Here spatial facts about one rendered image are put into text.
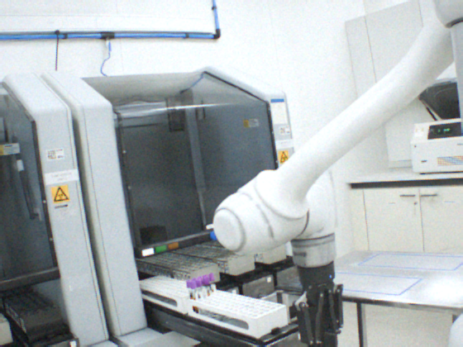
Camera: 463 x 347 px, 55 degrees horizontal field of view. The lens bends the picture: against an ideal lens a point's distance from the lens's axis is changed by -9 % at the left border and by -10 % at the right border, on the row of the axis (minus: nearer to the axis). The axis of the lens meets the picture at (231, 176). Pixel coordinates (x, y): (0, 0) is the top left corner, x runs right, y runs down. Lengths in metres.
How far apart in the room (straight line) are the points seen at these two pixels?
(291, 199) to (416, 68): 0.29
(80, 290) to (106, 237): 0.17
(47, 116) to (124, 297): 0.58
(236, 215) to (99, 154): 0.74
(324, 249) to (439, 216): 2.55
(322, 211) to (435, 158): 2.53
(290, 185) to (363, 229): 3.10
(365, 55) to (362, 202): 1.19
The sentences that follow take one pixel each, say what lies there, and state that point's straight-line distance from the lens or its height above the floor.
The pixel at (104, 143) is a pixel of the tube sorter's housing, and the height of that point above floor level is 1.32.
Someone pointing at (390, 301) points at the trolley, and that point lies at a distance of 1.26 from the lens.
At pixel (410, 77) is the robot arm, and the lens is 0.80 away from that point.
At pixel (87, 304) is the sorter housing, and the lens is 1.44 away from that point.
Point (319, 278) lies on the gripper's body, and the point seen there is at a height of 0.98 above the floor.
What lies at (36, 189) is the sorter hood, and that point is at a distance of 1.36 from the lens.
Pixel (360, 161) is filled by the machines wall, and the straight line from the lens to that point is 4.02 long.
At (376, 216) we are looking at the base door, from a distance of 3.74.
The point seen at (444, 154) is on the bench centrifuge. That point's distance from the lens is 3.36.
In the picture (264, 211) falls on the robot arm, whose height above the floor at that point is 1.14.
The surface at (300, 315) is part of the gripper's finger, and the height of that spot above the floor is 0.91.
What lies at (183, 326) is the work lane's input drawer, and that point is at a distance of 1.36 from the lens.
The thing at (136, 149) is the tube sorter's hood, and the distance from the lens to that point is 1.47.
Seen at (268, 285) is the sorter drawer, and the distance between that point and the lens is 1.68.
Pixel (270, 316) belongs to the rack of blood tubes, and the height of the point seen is 0.86.
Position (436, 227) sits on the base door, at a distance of 3.48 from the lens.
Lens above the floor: 1.24
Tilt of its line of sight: 3 degrees down
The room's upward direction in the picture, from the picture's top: 8 degrees counter-clockwise
